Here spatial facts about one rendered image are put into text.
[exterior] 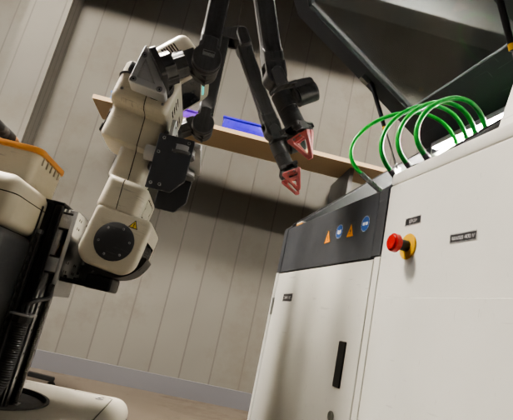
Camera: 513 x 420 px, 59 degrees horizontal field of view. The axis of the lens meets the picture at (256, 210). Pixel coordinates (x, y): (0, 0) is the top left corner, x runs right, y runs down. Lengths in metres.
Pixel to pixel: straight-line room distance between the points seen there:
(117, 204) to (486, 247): 0.90
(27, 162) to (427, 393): 1.09
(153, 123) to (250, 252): 2.29
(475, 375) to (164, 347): 2.91
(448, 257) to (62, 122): 3.41
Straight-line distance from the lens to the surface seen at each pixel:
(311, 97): 1.30
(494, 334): 0.72
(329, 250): 1.25
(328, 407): 1.11
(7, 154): 1.38
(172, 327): 3.47
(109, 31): 4.22
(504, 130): 0.82
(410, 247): 0.92
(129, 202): 1.26
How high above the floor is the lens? 0.59
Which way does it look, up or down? 14 degrees up
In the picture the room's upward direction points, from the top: 12 degrees clockwise
